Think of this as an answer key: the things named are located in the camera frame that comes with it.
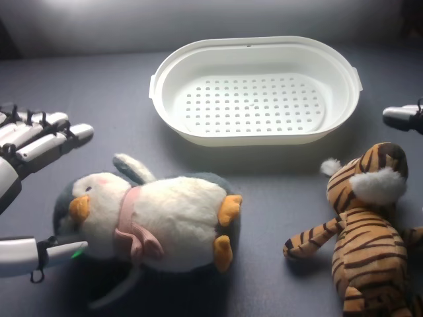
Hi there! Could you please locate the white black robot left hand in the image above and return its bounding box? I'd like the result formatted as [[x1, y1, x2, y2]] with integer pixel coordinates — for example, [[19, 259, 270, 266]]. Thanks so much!
[[0, 104, 95, 284]]

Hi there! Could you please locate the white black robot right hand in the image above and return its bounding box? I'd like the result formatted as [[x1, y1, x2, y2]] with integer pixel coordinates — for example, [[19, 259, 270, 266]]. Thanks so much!
[[382, 98, 423, 136]]

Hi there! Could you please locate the orange striped tiger plush toy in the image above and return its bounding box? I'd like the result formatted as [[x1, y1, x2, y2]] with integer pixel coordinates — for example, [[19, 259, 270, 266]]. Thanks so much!
[[282, 141, 423, 317]]

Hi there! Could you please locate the white perforated plastic oval basket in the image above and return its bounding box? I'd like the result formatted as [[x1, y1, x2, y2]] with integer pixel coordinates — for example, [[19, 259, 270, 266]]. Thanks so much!
[[148, 35, 364, 148]]

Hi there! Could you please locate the grey white penguin plush toy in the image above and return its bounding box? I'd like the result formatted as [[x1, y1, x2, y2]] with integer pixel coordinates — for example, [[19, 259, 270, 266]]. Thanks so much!
[[52, 153, 244, 310]]

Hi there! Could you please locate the grey table cloth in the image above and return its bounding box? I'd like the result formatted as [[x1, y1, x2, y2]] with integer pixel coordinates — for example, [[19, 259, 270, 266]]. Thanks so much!
[[0, 42, 423, 317]]

